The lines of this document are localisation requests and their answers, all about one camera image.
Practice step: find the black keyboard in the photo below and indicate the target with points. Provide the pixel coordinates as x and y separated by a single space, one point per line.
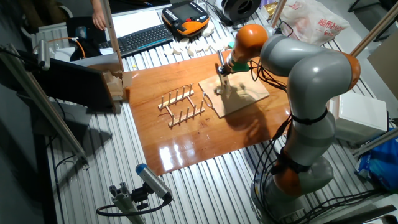
140 39

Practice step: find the black filament spool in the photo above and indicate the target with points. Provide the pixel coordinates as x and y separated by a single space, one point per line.
241 9

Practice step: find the silver camera blue end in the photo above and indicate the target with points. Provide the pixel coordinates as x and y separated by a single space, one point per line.
152 180

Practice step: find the glossy orange wooden board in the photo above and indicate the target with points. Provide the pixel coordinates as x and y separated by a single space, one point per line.
174 146

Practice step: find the short brown frame pole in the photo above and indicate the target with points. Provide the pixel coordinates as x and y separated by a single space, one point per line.
278 12

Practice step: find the black computer mouse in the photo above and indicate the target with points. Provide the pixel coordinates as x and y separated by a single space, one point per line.
81 32

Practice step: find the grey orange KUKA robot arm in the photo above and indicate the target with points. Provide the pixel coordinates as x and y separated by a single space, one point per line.
314 81

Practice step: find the stainless steel cleaver knife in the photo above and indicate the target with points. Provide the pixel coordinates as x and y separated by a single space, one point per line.
226 87

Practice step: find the person's hand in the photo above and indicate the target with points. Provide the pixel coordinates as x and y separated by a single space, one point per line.
99 20

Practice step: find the blue plastic bag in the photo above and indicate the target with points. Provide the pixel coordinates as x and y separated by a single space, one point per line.
382 165

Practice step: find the black camera clamp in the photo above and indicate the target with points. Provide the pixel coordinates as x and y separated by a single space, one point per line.
140 196

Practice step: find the aluminium profile bracket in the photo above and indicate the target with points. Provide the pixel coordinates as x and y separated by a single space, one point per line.
124 202

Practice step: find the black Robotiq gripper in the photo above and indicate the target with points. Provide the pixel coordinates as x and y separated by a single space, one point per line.
230 69

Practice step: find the brown cardboard panel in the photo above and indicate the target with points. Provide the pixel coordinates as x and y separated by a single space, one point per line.
385 65

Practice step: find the small wooden blocks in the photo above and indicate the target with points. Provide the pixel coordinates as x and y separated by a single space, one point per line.
113 84

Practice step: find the white radish piece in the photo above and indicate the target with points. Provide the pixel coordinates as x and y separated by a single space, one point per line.
218 91

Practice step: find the grey aluminium rail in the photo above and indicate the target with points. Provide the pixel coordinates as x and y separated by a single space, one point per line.
376 141

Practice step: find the person's forearm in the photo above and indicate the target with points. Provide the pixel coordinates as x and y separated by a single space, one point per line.
96 4

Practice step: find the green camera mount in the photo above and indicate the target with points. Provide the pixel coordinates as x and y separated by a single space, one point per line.
241 67

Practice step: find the white plastic drawer box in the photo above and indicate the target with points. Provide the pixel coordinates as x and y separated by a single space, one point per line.
360 119

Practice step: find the wooden post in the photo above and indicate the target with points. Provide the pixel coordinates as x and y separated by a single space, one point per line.
112 37

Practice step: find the bamboo cutting board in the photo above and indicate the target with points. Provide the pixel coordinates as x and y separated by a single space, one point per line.
248 93

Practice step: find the gold foil packet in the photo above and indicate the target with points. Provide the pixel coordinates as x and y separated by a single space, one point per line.
271 9

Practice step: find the black mouse pad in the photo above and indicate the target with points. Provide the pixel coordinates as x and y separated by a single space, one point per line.
93 31

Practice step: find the wooden peg rack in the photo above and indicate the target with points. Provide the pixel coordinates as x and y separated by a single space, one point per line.
186 117

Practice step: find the slanted brown frame pole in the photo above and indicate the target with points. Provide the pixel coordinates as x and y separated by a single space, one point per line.
373 31

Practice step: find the large white radish chunk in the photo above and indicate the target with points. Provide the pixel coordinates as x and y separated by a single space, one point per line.
207 29

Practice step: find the white plastic bag red print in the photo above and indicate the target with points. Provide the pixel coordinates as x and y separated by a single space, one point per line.
311 21

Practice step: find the black monitor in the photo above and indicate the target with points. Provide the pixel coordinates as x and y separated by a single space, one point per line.
74 84

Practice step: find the slanted aluminium beam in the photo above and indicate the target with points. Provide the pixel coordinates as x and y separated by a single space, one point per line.
40 99

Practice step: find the orange black teach pendant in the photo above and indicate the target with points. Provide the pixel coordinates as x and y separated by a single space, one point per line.
186 15

